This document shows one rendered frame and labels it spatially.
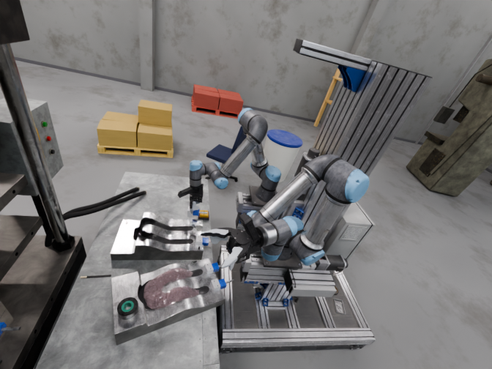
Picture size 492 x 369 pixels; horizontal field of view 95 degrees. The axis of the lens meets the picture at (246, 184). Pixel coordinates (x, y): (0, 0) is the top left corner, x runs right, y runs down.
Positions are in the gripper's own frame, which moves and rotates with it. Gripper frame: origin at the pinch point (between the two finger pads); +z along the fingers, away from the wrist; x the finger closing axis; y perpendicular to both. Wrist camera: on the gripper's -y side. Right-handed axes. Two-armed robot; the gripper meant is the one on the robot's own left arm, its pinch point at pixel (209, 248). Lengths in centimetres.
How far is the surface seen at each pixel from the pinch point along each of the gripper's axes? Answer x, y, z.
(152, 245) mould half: 56, 46, 5
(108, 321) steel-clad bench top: 32, 62, 30
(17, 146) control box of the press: 88, -3, 53
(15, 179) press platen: 73, 7, 54
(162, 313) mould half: 21, 56, 9
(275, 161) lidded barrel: 203, 79, -217
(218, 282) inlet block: 24, 55, -21
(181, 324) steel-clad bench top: 16, 64, 1
